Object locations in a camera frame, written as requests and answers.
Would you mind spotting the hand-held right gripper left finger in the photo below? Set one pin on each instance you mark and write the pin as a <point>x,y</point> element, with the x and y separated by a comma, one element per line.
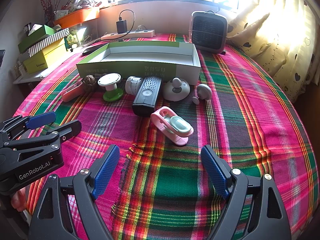
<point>106,172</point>

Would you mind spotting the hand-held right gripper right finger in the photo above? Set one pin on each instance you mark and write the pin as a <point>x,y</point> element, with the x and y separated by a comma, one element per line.
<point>212,170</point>

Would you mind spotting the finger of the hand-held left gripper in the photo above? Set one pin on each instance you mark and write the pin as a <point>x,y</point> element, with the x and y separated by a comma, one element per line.
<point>41,118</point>
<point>67,128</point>

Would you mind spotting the salmon pink case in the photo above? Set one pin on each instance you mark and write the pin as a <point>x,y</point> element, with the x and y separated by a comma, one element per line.
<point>70,93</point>

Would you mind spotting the pink mint clip holder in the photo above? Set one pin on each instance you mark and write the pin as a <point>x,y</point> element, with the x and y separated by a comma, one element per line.
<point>175,127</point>

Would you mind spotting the green white spool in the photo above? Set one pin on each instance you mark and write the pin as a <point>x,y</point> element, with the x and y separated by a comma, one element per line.
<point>109,81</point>

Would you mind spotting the white cylinder jar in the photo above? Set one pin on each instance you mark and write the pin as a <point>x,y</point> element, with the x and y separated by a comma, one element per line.
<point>132,85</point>

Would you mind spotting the grey mushroom knob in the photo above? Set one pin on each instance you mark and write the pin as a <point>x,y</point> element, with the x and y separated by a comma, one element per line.
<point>204,91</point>

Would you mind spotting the black rectangular light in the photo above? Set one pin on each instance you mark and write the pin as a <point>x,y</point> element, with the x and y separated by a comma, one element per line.
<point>146,97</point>

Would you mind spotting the green white cardboard box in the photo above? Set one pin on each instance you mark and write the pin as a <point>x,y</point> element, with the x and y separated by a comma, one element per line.
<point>140,67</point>

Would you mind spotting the person's left hand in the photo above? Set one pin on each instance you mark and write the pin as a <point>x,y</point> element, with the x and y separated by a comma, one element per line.
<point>18,200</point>

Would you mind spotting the plaid blanket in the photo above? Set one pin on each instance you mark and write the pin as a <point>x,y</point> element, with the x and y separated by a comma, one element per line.
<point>225,130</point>

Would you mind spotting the yellow box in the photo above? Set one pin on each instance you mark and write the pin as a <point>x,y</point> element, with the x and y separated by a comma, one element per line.
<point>42,60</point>

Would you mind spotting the striped box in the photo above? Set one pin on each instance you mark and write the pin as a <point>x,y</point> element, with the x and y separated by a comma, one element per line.
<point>53,39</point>

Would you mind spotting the black smartphone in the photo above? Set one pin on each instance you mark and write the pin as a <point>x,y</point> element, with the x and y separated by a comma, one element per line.
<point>91,50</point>

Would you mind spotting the green framed ornament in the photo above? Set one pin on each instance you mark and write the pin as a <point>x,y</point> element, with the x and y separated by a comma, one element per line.
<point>70,40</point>

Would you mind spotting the green tissue box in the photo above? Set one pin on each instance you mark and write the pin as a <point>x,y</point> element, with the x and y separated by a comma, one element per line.
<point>47,30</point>

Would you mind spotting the orange tray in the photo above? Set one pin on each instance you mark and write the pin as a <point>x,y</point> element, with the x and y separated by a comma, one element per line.
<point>80,16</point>

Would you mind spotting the black charger adapter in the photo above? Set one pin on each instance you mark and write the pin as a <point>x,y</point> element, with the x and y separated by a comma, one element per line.
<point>122,27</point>

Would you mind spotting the red branch decoration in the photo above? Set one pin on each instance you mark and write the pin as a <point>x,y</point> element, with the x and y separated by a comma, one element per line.
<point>47,2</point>

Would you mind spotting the white power strip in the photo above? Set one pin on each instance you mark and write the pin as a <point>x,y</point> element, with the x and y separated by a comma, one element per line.
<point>140,33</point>

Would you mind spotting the white plug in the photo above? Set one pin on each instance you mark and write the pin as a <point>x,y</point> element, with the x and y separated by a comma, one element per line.
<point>140,27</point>

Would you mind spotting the grey desk heater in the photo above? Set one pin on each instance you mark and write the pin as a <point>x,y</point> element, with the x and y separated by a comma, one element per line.
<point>207,32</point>

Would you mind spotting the cream heart print curtain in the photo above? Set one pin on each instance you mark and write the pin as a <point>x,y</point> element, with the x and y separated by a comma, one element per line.
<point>275,42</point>

